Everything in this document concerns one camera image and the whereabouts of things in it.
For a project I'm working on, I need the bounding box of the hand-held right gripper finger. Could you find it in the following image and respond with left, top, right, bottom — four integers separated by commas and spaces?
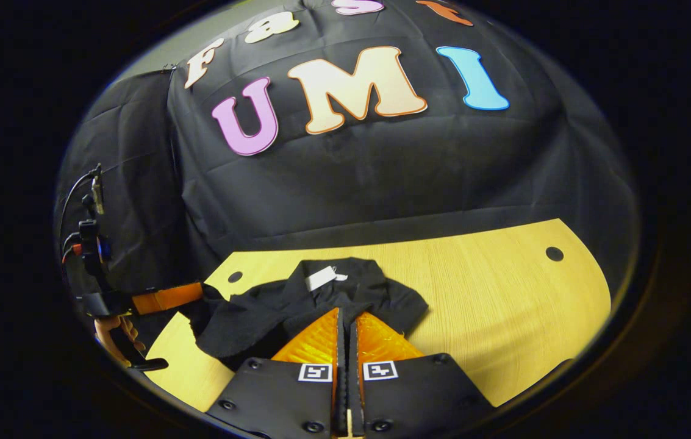
206, 308, 346, 437
348, 311, 495, 437

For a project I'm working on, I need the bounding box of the black button shirt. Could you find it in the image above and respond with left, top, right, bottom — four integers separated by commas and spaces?
181, 257, 430, 369

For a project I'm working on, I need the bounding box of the black backdrop cloth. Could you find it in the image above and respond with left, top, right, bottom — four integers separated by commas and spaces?
54, 0, 639, 318

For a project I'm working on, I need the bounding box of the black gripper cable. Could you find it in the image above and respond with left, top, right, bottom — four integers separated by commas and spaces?
60, 163, 106, 257

